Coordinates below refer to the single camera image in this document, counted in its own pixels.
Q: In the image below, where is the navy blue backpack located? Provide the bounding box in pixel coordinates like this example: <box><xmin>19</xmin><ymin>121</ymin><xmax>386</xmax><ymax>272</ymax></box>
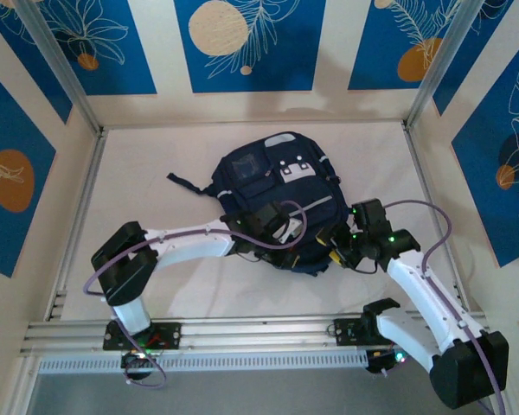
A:
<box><xmin>167</xmin><ymin>131</ymin><xmax>350</xmax><ymax>278</ymax></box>

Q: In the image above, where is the white slotted cable duct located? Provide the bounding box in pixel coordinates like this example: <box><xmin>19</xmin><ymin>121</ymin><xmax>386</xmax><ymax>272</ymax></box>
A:
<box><xmin>36</xmin><ymin>348</ymin><xmax>371</xmax><ymax>376</ymax></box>

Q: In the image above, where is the aluminium corner post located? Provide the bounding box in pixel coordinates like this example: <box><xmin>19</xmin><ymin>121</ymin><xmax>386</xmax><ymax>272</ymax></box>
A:
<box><xmin>12</xmin><ymin>0</ymin><xmax>105</xmax><ymax>136</ymax></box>
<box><xmin>402</xmin><ymin>0</ymin><xmax>481</xmax><ymax>131</ymax></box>

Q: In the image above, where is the aluminium left corner post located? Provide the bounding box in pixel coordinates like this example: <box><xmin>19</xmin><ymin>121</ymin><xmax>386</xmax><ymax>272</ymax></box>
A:
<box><xmin>12</xmin><ymin>0</ymin><xmax>105</xmax><ymax>136</ymax></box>

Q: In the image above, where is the aluminium left side rail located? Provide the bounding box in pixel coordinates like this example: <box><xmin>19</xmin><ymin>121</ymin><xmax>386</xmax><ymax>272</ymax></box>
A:
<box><xmin>47</xmin><ymin>129</ymin><xmax>109</xmax><ymax>323</ymax></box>

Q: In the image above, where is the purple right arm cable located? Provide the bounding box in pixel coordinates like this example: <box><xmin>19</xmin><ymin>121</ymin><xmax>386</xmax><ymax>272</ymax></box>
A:
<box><xmin>382</xmin><ymin>199</ymin><xmax>505</xmax><ymax>414</ymax></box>

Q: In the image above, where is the aluminium right side rail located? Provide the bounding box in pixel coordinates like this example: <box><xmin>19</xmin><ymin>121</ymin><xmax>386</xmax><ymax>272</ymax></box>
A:
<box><xmin>401</xmin><ymin>123</ymin><xmax>471</xmax><ymax>312</ymax></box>

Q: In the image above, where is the aluminium right corner post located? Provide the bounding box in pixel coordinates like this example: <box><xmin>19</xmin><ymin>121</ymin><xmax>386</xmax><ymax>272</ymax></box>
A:
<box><xmin>402</xmin><ymin>0</ymin><xmax>481</xmax><ymax>131</ymax></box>

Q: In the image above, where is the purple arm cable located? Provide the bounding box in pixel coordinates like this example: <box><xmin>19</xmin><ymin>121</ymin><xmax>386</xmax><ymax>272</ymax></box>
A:
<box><xmin>83</xmin><ymin>199</ymin><xmax>308</xmax><ymax>389</ymax></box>
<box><xmin>382</xmin><ymin>199</ymin><xmax>505</xmax><ymax>414</ymax></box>

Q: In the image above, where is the black right controller box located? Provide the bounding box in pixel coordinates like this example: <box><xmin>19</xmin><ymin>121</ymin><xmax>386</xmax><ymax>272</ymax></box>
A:
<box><xmin>365</xmin><ymin>348</ymin><xmax>410</xmax><ymax>377</ymax></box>

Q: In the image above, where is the black left controller box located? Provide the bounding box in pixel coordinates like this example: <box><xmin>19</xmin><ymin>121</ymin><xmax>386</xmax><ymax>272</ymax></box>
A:
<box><xmin>120</xmin><ymin>348</ymin><xmax>155</xmax><ymax>381</ymax></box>

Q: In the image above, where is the black controller box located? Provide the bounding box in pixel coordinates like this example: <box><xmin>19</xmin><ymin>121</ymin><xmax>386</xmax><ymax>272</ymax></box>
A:
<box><xmin>365</xmin><ymin>348</ymin><xmax>410</xmax><ymax>377</ymax></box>
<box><xmin>120</xmin><ymin>348</ymin><xmax>155</xmax><ymax>381</ymax></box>

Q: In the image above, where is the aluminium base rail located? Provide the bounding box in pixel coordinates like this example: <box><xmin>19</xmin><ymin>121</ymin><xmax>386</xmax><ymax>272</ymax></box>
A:
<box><xmin>19</xmin><ymin>311</ymin><xmax>492</xmax><ymax>358</ymax></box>

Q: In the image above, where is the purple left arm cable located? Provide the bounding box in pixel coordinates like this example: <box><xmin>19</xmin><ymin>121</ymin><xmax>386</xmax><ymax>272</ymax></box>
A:
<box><xmin>83</xmin><ymin>199</ymin><xmax>308</xmax><ymax>389</ymax></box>

